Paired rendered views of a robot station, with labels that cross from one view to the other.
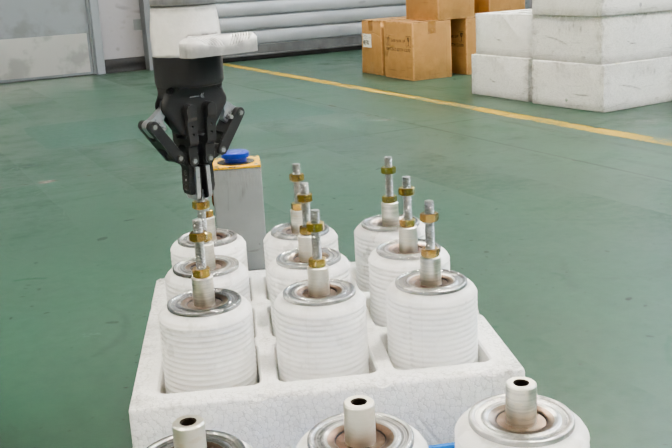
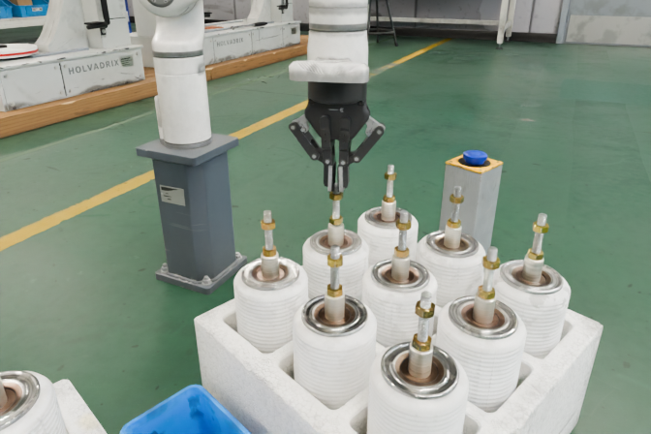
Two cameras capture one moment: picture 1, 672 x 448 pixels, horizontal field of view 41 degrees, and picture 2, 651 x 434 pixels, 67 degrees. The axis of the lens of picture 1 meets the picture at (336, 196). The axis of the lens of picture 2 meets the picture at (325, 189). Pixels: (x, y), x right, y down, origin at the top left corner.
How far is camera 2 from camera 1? 69 cm
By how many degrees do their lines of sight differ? 51
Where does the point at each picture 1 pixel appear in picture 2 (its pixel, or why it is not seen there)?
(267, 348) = not seen: hidden behind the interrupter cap
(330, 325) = (307, 349)
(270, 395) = (252, 370)
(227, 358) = (254, 323)
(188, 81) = (316, 97)
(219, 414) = (229, 357)
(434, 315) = (382, 405)
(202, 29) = (329, 54)
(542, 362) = not seen: outside the picture
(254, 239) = (465, 228)
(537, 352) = not seen: outside the picture
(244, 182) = (466, 181)
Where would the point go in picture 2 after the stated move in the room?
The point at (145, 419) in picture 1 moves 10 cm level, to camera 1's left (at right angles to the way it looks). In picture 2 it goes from (199, 329) to (170, 294)
